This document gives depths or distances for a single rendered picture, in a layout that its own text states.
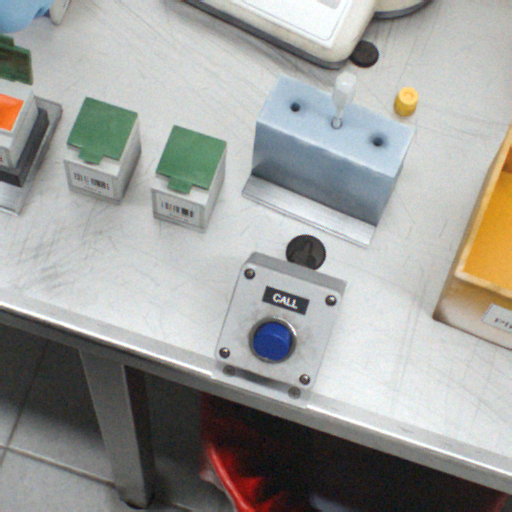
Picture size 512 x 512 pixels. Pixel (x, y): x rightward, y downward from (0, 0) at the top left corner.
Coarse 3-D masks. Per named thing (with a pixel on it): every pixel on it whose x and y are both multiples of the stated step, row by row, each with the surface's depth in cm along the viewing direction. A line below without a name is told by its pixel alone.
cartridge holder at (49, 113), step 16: (48, 112) 99; (48, 128) 99; (32, 144) 96; (32, 160) 97; (0, 176) 96; (16, 176) 95; (32, 176) 98; (0, 192) 97; (16, 192) 97; (0, 208) 97; (16, 208) 96
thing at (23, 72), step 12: (0, 36) 89; (0, 48) 90; (12, 48) 89; (24, 48) 89; (0, 60) 91; (12, 60) 91; (24, 60) 90; (0, 72) 93; (12, 72) 92; (24, 72) 92
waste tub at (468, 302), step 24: (504, 144) 90; (504, 168) 99; (480, 192) 98; (504, 192) 99; (480, 216) 88; (504, 216) 98; (480, 240) 98; (504, 240) 98; (456, 264) 91; (480, 264) 97; (504, 264) 97; (456, 288) 89; (480, 288) 88; (504, 288) 87; (456, 312) 93; (480, 312) 91; (504, 312) 90; (480, 336) 95; (504, 336) 94
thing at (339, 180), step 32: (288, 96) 91; (320, 96) 91; (256, 128) 91; (288, 128) 90; (320, 128) 90; (352, 128) 90; (384, 128) 90; (256, 160) 96; (288, 160) 94; (320, 160) 91; (352, 160) 89; (384, 160) 89; (256, 192) 98; (288, 192) 98; (320, 192) 96; (352, 192) 94; (384, 192) 92; (320, 224) 97; (352, 224) 97
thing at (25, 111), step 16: (0, 80) 93; (0, 96) 92; (16, 96) 92; (32, 96) 93; (0, 112) 92; (16, 112) 92; (32, 112) 95; (0, 128) 91; (16, 128) 92; (32, 128) 96; (0, 144) 92; (16, 144) 93; (0, 160) 94; (16, 160) 95
